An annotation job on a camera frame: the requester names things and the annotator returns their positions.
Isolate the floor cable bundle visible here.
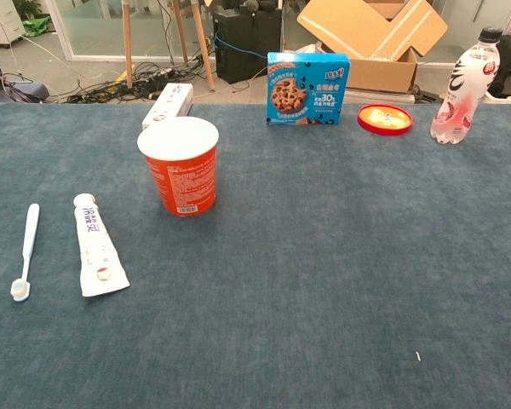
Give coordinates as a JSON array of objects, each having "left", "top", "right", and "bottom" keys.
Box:
[{"left": 66, "top": 59, "right": 216, "bottom": 105}]

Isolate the blue table mat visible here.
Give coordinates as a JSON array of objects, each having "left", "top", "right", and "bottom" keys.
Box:
[{"left": 0, "top": 101, "right": 511, "bottom": 409}]

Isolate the open cardboard box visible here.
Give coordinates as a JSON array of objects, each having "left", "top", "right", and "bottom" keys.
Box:
[{"left": 296, "top": 0, "right": 449, "bottom": 95}]

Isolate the short wooden easel leg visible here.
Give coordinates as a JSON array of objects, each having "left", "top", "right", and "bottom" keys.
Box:
[{"left": 172, "top": 0, "right": 189, "bottom": 64}]

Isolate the white cabinet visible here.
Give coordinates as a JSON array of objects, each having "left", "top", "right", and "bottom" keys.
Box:
[{"left": 0, "top": 0, "right": 26, "bottom": 45}]

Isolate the black flat bracket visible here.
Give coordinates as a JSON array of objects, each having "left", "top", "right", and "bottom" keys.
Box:
[{"left": 411, "top": 84, "right": 438, "bottom": 104}]

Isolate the red paper cup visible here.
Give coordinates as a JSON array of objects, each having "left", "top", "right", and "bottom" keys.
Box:
[{"left": 136, "top": 116, "right": 221, "bottom": 217}]

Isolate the white toothpaste tube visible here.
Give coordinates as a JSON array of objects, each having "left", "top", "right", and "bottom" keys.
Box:
[{"left": 72, "top": 193, "right": 131, "bottom": 298}]

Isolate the light blue toothbrush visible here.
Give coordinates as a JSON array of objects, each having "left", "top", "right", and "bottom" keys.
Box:
[{"left": 10, "top": 203, "right": 41, "bottom": 302}]

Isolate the blue cookie box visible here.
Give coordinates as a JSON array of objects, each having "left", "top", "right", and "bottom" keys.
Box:
[{"left": 266, "top": 51, "right": 351, "bottom": 127}]

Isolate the red round lid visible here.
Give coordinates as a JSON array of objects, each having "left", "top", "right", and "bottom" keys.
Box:
[{"left": 356, "top": 103, "right": 415, "bottom": 136}]

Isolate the aluminium rail stack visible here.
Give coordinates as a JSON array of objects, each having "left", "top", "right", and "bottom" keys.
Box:
[{"left": 343, "top": 87, "right": 416, "bottom": 105}]

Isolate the pink white drink bottle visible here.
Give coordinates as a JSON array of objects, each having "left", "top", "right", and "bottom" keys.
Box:
[{"left": 429, "top": 26, "right": 504, "bottom": 146}]

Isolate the green bag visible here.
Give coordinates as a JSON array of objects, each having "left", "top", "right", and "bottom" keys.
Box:
[{"left": 20, "top": 15, "right": 52, "bottom": 38}]

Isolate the white toothpaste carton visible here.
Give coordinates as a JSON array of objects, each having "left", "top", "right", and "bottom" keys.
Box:
[{"left": 141, "top": 82, "right": 194, "bottom": 131}]

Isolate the dark blue rounded machine base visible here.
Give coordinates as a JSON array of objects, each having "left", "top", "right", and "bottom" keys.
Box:
[{"left": 0, "top": 36, "right": 50, "bottom": 104}]

